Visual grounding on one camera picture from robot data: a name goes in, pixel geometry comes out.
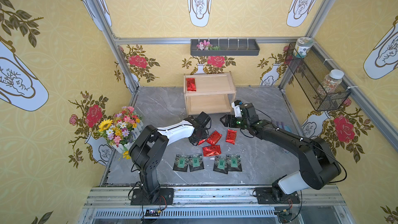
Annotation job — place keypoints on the small circuit board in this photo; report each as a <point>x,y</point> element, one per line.
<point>152,213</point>
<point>283,217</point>

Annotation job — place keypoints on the wooden two-tier shelf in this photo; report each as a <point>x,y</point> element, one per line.
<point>214,93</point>

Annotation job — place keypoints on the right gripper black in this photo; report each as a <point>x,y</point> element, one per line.
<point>231,121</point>

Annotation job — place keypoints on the artificial flower bouquet in vase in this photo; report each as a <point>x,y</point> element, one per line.
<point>122,130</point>

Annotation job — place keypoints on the grey wall tray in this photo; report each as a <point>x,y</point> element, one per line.
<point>228,47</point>

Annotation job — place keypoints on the red tea bag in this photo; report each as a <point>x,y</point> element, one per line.
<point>201,141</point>
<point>214,138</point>
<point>213,150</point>
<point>191,85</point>
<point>231,136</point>

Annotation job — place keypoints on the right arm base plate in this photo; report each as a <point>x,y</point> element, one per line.
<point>270,195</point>

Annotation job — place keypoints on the small circuit board left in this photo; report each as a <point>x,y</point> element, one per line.
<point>152,213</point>

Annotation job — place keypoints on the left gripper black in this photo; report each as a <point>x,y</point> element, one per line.
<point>197,137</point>

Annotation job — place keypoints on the green tea bag far left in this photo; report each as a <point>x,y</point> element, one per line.
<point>181,163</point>

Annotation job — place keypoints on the green tea bag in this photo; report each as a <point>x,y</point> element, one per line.
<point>196,162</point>
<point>234,163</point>
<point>220,164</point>
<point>181,163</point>

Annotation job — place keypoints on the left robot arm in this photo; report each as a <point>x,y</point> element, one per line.
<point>147,151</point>

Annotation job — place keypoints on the clear jar white lid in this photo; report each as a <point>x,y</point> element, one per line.
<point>331,82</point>

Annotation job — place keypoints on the small pink flowers in tray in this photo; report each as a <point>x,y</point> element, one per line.
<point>206,45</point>

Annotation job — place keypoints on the green tea bag far right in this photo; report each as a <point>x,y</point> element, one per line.
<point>234,163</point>

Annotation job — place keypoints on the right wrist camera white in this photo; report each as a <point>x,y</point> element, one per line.
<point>236,108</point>

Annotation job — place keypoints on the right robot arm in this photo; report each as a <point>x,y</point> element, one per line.
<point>317,163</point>

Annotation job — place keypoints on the black wire wall basket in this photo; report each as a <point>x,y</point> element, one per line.
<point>310,73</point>

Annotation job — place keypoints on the jar with patterned lid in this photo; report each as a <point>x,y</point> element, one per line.
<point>302,47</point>

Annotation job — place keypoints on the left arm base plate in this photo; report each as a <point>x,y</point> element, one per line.
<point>164,196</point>

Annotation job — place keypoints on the small circuit board right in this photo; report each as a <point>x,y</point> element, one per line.
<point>283,217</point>

